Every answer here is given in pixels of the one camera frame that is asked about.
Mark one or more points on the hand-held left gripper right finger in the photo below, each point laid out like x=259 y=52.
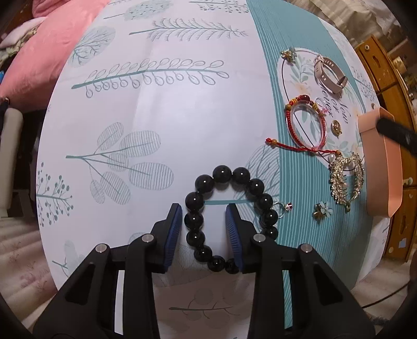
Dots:
x=233 y=228

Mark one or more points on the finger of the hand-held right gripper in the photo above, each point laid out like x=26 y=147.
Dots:
x=394 y=130

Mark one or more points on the small gold brooch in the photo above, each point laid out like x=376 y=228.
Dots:
x=336 y=126

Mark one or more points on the leaf print tablecloth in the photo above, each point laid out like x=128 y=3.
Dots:
x=163 y=114

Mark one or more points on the rhinestone brooch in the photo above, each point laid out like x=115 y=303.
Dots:
x=338 y=182

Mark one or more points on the clear bangle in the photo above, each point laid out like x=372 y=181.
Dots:
x=322 y=127

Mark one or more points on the wooden cabinet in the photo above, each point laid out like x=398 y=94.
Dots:
x=391 y=91

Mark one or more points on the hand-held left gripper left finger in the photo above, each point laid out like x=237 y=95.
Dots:
x=174 y=228

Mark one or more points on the white lace curtain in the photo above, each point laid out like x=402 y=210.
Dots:
x=352 y=16

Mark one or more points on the pink pillow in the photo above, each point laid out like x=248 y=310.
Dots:
x=49 y=42

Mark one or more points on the peach plastic tray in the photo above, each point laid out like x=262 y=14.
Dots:
x=374 y=169

